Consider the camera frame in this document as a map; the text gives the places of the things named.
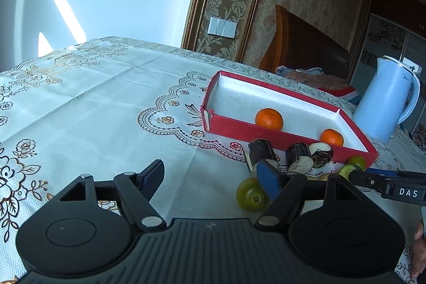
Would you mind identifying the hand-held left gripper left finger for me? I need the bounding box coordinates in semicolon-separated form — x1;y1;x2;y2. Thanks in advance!
50;159;167;233

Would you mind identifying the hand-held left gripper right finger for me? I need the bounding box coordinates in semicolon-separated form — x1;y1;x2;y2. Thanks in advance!
256;159;370;228

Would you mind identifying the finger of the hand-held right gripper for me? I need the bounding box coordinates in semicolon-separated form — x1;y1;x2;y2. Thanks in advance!
349;170;388;193
365;169;426;183

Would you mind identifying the green round fruit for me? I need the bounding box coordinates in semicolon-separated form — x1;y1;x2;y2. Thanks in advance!
236;178;271;213
338;164;357;181
348;156;367;171

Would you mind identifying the dark sugarcane piece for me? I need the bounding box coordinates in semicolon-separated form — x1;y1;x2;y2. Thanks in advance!
309;142;334;169
285;142;314;174
248;138;279;177

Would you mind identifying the red shallow box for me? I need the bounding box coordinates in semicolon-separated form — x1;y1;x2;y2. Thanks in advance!
200;70;379;170

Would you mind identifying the person's right hand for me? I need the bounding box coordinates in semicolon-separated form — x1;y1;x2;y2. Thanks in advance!
413;220;426;279

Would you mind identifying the small orange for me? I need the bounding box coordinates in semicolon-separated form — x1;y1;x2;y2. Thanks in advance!
320;128;345;147

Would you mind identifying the large orange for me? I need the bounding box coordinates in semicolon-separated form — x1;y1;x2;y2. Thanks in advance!
255;108;284;131

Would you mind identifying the light blue electric kettle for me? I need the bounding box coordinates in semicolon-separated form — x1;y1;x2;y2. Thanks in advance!
352;55;421;144

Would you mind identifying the grey blue cloth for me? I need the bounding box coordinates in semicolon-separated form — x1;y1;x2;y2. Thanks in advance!
275;65;323;79

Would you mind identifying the pink striped quilt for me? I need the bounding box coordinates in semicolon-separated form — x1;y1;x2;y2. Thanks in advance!
286;69;362;105

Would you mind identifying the white wall switch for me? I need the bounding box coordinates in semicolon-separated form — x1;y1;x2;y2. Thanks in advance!
208;17;239;38

